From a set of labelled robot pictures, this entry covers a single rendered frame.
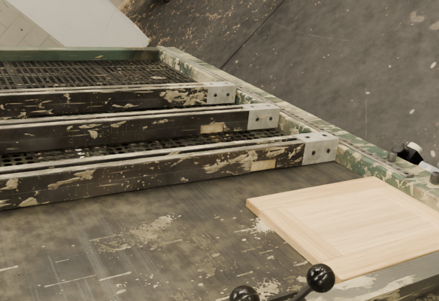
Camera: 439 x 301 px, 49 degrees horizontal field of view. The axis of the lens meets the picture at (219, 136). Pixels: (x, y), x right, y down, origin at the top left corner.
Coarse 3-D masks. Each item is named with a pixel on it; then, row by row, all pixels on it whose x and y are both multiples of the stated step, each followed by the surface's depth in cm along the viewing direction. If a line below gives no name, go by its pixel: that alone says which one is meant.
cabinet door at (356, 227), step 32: (288, 192) 114; (320, 192) 115; (352, 192) 117; (384, 192) 119; (288, 224) 100; (320, 224) 102; (352, 224) 103; (384, 224) 104; (416, 224) 106; (320, 256) 90; (352, 256) 91; (384, 256) 92; (416, 256) 93
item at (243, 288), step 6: (240, 288) 57; (246, 288) 57; (252, 288) 57; (234, 294) 57; (240, 294) 56; (246, 294) 56; (252, 294) 56; (258, 294) 57; (234, 300) 56; (240, 300) 56; (246, 300) 56; (252, 300) 56; (258, 300) 56
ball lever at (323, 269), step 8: (320, 264) 63; (312, 272) 62; (320, 272) 62; (328, 272) 62; (312, 280) 62; (320, 280) 61; (328, 280) 61; (304, 288) 66; (312, 288) 62; (320, 288) 62; (328, 288) 62; (296, 296) 68; (304, 296) 66
